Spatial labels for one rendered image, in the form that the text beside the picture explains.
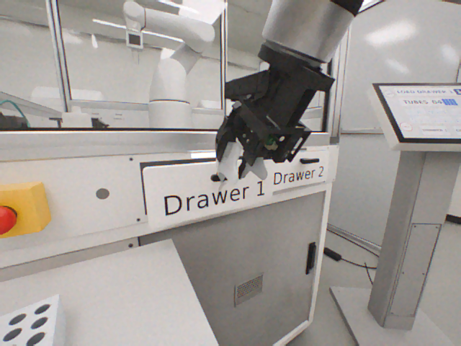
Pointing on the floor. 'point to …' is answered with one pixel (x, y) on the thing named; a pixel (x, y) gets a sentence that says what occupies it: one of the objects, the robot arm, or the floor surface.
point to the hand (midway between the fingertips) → (231, 171)
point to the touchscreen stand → (404, 257)
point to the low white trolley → (119, 299)
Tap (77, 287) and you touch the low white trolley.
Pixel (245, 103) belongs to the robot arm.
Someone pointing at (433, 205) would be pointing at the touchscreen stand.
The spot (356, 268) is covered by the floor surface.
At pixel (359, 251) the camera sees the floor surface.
